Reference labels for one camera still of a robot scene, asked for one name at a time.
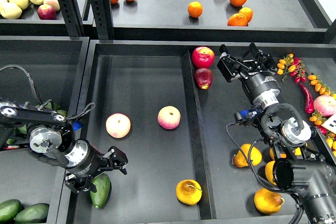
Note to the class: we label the pink apple left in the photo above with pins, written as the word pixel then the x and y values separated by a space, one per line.
pixel 118 125

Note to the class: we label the black middle tray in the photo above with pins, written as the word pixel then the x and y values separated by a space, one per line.
pixel 138 80

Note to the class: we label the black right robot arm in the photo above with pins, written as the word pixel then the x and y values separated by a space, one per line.
pixel 304 164

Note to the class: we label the black tray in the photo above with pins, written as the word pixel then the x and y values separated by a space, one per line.
pixel 56 66
pixel 138 80

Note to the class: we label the pink apple centre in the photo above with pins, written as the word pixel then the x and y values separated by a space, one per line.
pixel 169 117

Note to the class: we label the dark green avocado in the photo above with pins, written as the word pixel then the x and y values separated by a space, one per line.
pixel 103 185

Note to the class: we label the red apple on shelf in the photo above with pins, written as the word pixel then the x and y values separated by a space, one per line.
pixel 46 12

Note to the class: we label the cherry tomato bunch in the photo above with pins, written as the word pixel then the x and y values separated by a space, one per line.
pixel 291 66

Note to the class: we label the red chili pepper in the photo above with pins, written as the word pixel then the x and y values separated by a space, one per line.
pixel 309 108

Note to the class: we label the pink apple right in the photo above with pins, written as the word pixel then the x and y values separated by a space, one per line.
pixel 325 105

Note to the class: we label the bright red apple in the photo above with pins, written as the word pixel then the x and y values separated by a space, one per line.
pixel 202 57

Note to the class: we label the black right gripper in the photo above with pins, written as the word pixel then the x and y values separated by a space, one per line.
pixel 261 88

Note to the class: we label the pink apple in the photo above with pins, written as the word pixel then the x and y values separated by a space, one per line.
pixel 169 117
pixel 325 105
pixel 118 125

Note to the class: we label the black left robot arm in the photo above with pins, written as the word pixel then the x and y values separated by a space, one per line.
pixel 51 138

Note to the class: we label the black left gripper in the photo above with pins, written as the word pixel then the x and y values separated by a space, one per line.
pixel 85 161

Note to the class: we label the black upper shelf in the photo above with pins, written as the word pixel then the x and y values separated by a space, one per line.
pixel 283 21

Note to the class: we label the dark red apple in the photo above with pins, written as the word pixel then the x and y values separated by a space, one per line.
pixel 203 78

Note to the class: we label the black left tray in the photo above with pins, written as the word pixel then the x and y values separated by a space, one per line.
pixel 56 66

